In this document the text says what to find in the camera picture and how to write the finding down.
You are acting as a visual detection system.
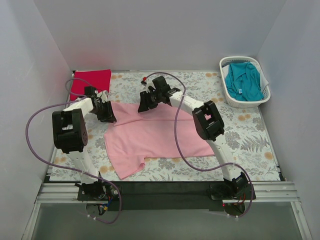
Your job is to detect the folded red t shirt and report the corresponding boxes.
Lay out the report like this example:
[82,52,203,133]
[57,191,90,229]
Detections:
[69,69,112,101]

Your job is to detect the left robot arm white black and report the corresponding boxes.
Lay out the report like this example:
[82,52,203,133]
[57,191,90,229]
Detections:
[52,86,117,200]

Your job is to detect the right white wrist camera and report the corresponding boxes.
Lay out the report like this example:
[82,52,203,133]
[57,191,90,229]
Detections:
[140,77,155,93]

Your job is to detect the aluminium frame rail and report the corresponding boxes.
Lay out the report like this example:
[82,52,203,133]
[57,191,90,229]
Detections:
[22,181,312,240]

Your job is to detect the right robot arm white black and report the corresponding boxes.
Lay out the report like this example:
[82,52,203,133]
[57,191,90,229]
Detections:
[138,72,254,200]

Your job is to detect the white laundry basket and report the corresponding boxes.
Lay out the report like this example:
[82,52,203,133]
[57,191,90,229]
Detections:
[219,56,271,108]

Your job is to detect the floral table mat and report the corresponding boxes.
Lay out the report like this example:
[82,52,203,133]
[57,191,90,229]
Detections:
[48,71,282,183]

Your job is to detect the pink t shirt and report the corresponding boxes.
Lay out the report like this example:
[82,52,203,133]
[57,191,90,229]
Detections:
[104,102,214,180]

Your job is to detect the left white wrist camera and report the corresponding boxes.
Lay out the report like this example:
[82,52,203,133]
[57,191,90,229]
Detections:
[97,90,109,103]

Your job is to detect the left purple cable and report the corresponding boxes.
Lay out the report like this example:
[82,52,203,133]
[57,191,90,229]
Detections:
[25,77,125,225]

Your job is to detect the teal t shirt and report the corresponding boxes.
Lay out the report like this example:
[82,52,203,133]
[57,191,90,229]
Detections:
[224,62,264,102]

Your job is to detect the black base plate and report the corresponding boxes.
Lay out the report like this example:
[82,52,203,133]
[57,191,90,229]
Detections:
[75,181,256,213]

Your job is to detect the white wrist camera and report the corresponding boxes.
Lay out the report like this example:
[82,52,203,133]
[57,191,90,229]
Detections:
[97,90,109,103]
[140,77,155,93]

